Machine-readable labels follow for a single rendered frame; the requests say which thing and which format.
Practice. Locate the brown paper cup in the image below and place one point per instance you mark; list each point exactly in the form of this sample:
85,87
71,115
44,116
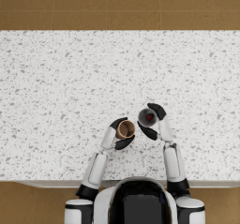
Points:
125,129

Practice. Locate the red berry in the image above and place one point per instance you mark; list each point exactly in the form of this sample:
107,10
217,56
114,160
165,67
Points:
149,117

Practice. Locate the grey cup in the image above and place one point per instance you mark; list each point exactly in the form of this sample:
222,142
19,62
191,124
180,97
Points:
147,117

